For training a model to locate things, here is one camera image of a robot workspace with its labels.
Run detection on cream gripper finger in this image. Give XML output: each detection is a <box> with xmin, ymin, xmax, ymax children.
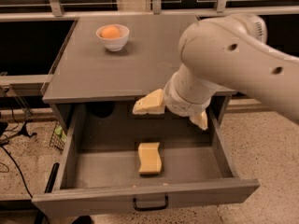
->
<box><xmin>133</xmin><ymin>89</ymin><xmax>165</xmax><ymax>115</ymax></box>
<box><xmin>190</xmin><ymin>111</ymin><xmax>207</xmax><ymax>131</ymax></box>

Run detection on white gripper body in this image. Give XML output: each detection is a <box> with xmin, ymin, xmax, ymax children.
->
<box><xmin>163</xmin><ymin>80</ymin><xmax>211</xmax><ymax>117</ymax></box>

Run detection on yellow sponge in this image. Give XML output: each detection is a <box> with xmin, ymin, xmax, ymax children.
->
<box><xmin>138</xmin><ymin>142</ymin><xmax>162</xmax><ymax>175</ymax></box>

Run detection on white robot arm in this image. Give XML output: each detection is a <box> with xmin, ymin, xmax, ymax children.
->
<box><xmin>133</xmin><ymin>14</ymin><xmax>299</xmax><ymax>130</ymax></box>

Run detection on grey cabinet with counter top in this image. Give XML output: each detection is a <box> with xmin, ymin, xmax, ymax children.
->
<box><xmin>40</xmin><ymin>14</ymin><xmax>239</xmax><ymax>133</ymax></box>

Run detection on open grey top drawer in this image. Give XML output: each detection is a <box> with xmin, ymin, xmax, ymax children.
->
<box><xmin>33</xmin><ymin>103</ymin><xmax>259</xmax><ymax>217</ymax></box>

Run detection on black bar beside drawer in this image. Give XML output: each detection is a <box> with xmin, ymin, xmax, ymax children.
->
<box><xmin>45</xmin><ymin>162</ymin><xmax>60</xmax><ymax>193</ymax></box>

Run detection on white ceramic bowl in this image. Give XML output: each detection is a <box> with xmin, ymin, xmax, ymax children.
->
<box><xmin>95</xmin><ymin>24</ymin><xmax>130</xmax><ymax>51</ymax></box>

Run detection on orange fruit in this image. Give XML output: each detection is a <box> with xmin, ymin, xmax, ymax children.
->
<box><xmin>101</xmin><ymin>25</ymin><xmax>121</xmax><ymax>39</ymax></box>

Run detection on metal window railing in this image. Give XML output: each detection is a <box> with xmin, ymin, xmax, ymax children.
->
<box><xmin>0</xmin><ymin>0</ymin><xmax>298</xmax><ymax>96</ymax></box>

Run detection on black stand at left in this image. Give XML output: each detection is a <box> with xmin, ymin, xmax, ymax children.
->
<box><xmin>0</xmin><ymin>87</ymin><xmax>38</xmax><ymax>145</ymax></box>

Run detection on wire basket with green item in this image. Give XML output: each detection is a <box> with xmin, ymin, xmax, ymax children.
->
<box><xmin>50</xmin><ymin>122</ymin><xmax>66</xmax><ymax>154</ymax></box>

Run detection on black drawer handle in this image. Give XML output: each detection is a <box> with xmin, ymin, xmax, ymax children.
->
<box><xmin>133</xmin><ymin>195</ymin><xmax>169</xmax><ymax>212</ymax></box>

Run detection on black floor cable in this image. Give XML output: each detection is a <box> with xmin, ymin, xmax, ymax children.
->
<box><xmin>0</xmin><ymin>143</ymin><xmax>34</xmax><ymax>200</ymax></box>

